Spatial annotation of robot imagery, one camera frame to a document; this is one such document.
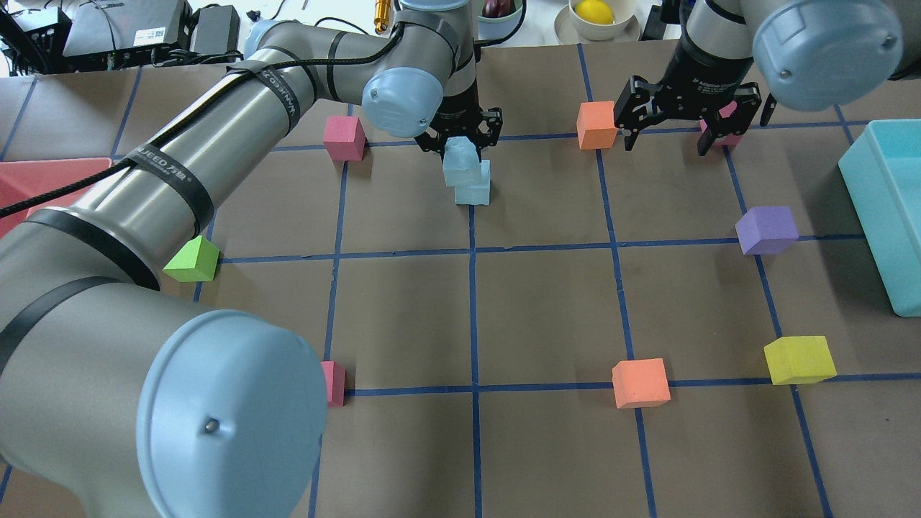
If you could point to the orange near foam block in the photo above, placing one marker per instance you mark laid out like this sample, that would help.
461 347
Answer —
640 384

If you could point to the orange foam block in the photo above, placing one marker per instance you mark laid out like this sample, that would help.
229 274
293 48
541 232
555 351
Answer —
640 384
596 125

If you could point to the light blue plastic bin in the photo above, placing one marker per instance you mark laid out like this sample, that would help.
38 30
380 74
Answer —
882 172

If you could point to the light blue foam block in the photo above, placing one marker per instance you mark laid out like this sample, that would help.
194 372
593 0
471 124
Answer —
461 164
479 194

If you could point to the orange far foam block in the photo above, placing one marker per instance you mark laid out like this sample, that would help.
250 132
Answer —
596 125

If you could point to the black electronics box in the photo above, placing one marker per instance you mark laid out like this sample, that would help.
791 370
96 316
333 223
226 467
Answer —
94 35

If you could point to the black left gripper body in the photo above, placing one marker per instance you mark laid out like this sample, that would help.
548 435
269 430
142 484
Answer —
459 104

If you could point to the yellow foam block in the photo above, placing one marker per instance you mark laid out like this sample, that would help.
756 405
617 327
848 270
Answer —
799 360

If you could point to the green foam block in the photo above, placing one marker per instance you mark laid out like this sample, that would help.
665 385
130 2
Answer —
196 261

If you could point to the bowl with yellow lemon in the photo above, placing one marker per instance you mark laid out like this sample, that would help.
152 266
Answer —
597 21

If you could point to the black power adapter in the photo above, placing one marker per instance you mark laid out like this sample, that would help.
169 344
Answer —
216 30

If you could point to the pink plastic bin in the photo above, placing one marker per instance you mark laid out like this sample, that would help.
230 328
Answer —
24 179

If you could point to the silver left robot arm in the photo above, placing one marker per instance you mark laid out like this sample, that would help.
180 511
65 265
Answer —
145 405

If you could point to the brown paper table mat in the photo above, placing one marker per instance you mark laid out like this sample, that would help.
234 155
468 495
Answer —
479 343

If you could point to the purple right foam block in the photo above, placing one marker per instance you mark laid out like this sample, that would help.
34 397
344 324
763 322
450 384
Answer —
766 230

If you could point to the pink far left foam block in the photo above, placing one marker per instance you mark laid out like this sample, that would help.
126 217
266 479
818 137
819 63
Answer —
344 138

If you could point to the pink near foam block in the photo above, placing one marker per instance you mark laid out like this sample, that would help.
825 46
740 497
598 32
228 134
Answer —
335 382

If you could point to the blue bowl with fruit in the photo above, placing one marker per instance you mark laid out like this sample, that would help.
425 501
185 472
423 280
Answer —
499 20

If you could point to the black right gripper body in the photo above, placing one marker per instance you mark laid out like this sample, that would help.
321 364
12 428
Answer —
709 75

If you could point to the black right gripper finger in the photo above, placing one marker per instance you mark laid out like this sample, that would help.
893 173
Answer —
631 134
713 126

